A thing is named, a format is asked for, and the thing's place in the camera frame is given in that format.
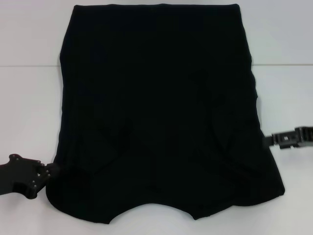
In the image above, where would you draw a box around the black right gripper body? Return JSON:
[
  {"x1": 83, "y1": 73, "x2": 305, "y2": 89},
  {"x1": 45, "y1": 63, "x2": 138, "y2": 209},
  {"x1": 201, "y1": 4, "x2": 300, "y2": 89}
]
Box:
[{"x1": 294, "y1": 125, "x2": 313, "y2": 149}]

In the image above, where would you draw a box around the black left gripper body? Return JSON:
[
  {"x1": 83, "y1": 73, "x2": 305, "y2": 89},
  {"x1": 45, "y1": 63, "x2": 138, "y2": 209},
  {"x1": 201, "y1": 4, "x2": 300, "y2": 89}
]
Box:
[{"x1": 0, "y1": 153, "x2": 49, "y2": 199}]

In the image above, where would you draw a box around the black shirt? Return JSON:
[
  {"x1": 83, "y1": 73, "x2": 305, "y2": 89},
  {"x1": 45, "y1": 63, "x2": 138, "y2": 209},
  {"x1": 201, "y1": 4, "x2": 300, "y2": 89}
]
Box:
[{"x1": 45, "y1": 3, "x2": 287, "y2": 220}]

